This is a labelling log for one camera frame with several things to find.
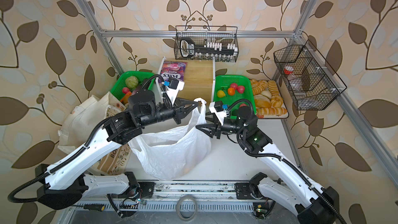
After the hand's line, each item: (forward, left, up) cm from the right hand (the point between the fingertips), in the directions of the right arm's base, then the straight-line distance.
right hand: (199, 122), depth 62 cm
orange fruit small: (+41, -22, -26) cm, 53 cm away
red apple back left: (+48, -25, -27) cm, 61 cm away
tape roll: (-22, +8, -31) cm, 39 cm away
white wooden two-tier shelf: (+25, -1, +2) cm, 25 cm away
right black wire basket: (+18, -54, +2) cm, 57 cm away
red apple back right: (+44, -30, -28) cm, 60 cm away
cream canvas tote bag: (+11, +58, -12) cm, 60 cm away
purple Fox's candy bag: (+30, +11, +3) cm, 32 cm away
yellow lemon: (+39, -15, -27) cm, 50 cm away
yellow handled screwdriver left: (-24, +49, -30) cm, 62 cm away
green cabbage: (+50, +50, -24) cm, 74 cm away
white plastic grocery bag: (-7, +10, -13) cm, 18 cm away
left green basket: (+50, +58, -25) cm, 81 cm away
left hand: (+1, 0, +11) cm, 11 cm away
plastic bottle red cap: (+29, -48, +2) cm, 56 cm away
